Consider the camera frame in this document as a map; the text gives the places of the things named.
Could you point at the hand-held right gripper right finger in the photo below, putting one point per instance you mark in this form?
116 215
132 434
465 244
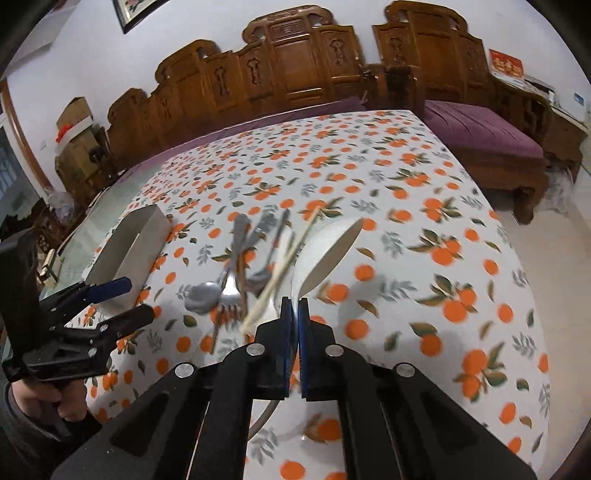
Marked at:
305 355

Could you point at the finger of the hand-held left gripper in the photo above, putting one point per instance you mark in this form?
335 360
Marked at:
111 288
134 318

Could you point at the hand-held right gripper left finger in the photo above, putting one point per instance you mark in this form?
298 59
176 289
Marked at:
284 355

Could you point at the light wooden chopstick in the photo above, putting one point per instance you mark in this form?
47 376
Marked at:
265 300
284 265

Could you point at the rectangular metal tray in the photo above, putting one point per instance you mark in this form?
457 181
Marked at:
152 230

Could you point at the metal spoon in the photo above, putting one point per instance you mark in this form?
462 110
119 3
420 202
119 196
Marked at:
203 297

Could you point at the metal fork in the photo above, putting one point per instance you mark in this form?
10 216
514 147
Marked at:
231 295

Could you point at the white ceramic spoon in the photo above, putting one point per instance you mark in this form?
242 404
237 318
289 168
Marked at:
318 258

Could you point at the person's left hand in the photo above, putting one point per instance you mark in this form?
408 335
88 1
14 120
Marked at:
71 404

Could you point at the large cardboard box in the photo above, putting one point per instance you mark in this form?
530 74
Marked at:
78 159

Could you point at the white box red print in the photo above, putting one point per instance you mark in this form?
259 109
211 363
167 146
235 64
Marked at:
74 131

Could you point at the small cardboard box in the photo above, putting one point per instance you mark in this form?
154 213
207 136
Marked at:
76 110

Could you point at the orange print tablecloth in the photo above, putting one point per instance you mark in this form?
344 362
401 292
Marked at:
415 184

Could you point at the framed picture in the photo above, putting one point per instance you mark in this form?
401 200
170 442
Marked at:
134 11

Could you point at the purple armchair cushion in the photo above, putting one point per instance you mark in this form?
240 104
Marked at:
475 129

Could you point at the carved wooden sofa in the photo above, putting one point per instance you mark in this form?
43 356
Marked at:
295 60

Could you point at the white plastic bag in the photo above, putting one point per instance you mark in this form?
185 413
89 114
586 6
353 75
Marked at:
561 189

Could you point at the carved wooden armchair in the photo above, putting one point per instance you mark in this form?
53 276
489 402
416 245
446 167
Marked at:
434 50

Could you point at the wooden side cabinet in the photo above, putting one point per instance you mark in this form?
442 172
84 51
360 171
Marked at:
565 143

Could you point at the red calendar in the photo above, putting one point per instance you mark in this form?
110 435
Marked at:
505 62

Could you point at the white box blue label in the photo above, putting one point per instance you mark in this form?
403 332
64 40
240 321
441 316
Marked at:
572 104

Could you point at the wooden door frame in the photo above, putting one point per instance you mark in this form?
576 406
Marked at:
27 138

